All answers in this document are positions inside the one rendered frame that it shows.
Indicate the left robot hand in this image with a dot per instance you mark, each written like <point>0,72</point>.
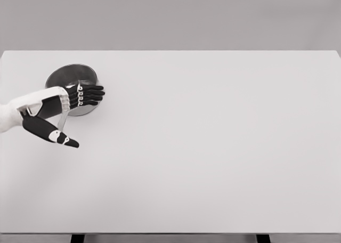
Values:
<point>48,108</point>

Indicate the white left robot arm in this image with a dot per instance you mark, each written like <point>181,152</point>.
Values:
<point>9,115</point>

